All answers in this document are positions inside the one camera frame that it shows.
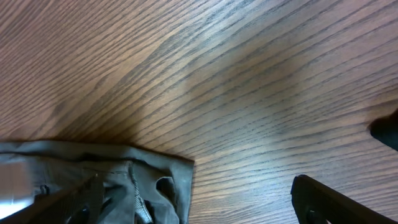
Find black folded garment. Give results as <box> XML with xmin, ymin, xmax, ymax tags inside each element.
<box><xmin>369</xmin><ymin>110</ymin><xmax>398</xmax><ymax>151</ymax></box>

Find grey shorts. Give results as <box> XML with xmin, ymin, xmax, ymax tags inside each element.
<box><xmin>1</xmin><ymin>141</ymin><xmax>194</xmax><ymax>224</ymax></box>

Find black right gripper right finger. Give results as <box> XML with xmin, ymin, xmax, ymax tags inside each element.
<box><xmin>290</xmin><ymin>175</ymin><xmax>397</xmax><ymax>224</ymax></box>

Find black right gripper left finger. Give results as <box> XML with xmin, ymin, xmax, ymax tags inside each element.
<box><xmin>1</xmin><ymin>174</ymin><xmax>104</xmax><ymax>224</ymax></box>

